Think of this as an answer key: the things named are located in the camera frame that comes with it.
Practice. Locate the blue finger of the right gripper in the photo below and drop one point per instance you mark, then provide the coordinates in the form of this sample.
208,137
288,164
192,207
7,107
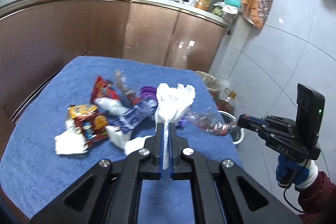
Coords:
240,120

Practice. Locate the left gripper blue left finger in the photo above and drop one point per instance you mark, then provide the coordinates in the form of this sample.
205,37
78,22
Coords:
159,147

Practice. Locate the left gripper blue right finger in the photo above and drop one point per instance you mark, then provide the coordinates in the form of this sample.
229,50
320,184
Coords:
172,153

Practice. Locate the white plastic bag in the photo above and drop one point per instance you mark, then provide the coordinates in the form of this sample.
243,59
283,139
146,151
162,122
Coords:
173,103

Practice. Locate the white tissue piece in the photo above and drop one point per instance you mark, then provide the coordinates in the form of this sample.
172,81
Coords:
125,141

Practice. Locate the clear plastic wrapper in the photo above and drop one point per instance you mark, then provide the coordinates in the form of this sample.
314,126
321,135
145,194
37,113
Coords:
209,122

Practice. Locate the purple plastic wrapper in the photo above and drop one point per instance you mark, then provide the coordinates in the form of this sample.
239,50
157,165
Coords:
149,92

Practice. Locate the maroon sleeved right forearm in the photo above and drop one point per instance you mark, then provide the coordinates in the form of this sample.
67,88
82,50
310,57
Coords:
318,201

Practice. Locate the white trash bucket black liner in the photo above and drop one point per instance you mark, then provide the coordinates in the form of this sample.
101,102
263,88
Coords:
236,134

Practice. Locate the beige trash bin with liner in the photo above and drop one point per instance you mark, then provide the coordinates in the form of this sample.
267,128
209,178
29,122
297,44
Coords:
212,84

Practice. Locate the brown kitchen cabinets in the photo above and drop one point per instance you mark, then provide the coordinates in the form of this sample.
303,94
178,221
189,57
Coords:
39,37

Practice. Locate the blue white gloved right hand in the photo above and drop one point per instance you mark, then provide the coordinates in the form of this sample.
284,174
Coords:
302,175

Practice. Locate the yellow capped oil bottle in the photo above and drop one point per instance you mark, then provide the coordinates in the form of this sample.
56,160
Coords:
227,101

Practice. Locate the blue white wrapper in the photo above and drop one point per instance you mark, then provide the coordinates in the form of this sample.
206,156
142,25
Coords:
128,121

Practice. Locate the orange red snack packet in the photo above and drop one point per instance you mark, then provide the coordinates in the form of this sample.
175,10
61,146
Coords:
91,121

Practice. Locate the red snack bag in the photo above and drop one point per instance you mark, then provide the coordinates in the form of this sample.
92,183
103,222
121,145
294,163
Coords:
103,89

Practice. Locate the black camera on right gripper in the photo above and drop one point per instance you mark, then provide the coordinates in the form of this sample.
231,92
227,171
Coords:
310,108

